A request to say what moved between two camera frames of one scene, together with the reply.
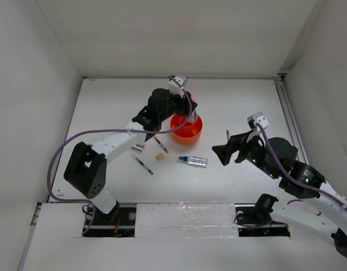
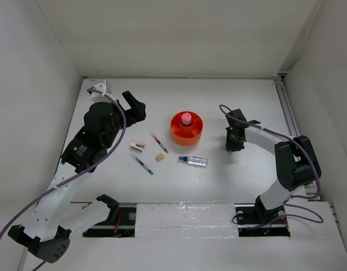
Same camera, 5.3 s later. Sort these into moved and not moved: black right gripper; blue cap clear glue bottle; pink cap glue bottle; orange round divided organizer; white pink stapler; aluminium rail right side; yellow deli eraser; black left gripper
Moved: black right gripper; pink cap glue bottle; black left gripper
Not moved: yellow deli eraser; orange round divided organizer; white pink stapler; blue cap clear glue bottle; aluminium rail right side
